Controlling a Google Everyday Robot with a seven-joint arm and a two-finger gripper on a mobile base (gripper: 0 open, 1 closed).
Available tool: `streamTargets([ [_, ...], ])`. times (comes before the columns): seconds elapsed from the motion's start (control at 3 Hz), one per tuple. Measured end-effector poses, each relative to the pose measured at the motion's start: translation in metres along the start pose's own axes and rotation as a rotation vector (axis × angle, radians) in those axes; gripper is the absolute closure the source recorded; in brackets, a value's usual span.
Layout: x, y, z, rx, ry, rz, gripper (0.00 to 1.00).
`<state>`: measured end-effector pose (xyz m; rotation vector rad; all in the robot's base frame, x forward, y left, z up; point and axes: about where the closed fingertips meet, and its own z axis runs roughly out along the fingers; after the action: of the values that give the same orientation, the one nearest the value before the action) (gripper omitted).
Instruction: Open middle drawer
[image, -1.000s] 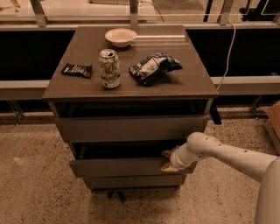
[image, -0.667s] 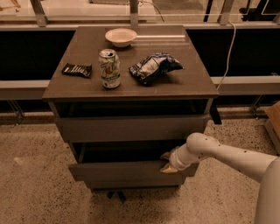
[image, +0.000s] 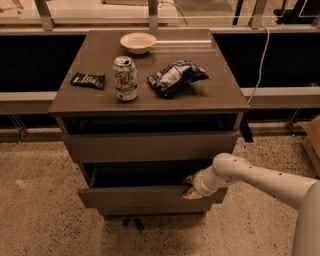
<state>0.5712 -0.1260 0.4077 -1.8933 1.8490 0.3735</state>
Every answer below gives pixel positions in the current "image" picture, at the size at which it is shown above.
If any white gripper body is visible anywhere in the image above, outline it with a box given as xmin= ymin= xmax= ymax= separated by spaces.
xmin=192 ymin=166 xmax=235 ymax=197

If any grey drawer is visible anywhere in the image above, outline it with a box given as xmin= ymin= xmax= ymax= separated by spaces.
xmin=78 ymin=160 xmax=227 ymax=211
xmin=64 ymin=131 xmax=240 ymax=163
xmin=98 ymin=207 xmax=207 ymax=217

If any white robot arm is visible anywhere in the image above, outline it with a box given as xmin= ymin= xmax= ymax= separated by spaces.
xmin=183 ymin=153 xmax=320 ymax=256

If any grey top drawer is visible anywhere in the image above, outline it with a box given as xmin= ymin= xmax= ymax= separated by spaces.
xmin=64 ymin=131 xmax=240 ymax=163

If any grey bottom drawer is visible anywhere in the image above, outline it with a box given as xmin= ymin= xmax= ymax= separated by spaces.
xmin=98 ymin=207 xmax=207 ymax=217

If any grey drawer cabinet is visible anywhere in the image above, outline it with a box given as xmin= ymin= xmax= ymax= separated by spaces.
xmin=48 ymin=28 xmax=254 ymax=221

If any blue white chip bag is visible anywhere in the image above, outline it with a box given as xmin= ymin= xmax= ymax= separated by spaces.
xmin=147 ymin=60 xmax=209 ymax=98

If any cardboard box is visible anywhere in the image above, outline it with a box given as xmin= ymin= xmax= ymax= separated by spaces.
xmin=303 ymin=116 xmax=320 ymax=176

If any green white soda can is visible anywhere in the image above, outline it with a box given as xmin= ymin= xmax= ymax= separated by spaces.
xmin=113 ymin=56 xmax=138 ymax=102

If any black chocolate bar wrapper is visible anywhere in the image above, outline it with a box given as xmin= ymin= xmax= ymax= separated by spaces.
xmin=70 ymin=72 xmax=105 ymax=89

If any white bowl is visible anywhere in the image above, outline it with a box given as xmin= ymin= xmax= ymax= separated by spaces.
xmin=120 ymin=32 xmax=156 ymax=54

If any metal window railing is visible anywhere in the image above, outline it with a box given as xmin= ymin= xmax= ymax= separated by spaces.
xmin=0 ymin=0 xmax=320 ymax=34

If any white cable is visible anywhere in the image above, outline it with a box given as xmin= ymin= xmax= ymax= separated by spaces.
xmin=247 ymin=23 xmax=271 ymax=104

